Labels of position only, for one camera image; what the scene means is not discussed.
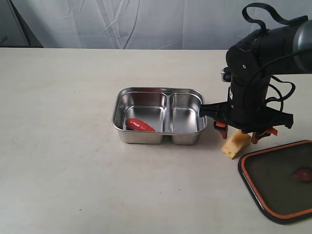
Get yellow cheese wedge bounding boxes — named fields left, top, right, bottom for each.
left=221, top=130, right=251, bottom=159

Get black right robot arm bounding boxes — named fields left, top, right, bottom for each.
left=199, top=20, right=312, bottom=144

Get dark transparent lunch box lid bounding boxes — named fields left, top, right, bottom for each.
left=238, top=140, right=312, bottom=224

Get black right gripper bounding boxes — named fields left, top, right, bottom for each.
left=199, top=74, right=293, bottom=144

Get red sausage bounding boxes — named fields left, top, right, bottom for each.
left=125, top=118, right=155, bottom=132

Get white backdrop curtain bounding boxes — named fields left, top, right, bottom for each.
left=0, top=0, right=312, bottom=51

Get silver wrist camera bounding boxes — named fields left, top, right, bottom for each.
left=220, top=67, right=232, bottom=82

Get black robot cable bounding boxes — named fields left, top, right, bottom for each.
left=242, top=2, right=309, bottom=30

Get stainless steel lunch box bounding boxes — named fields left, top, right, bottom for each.
left=113, top=87, right=207, bottom=145

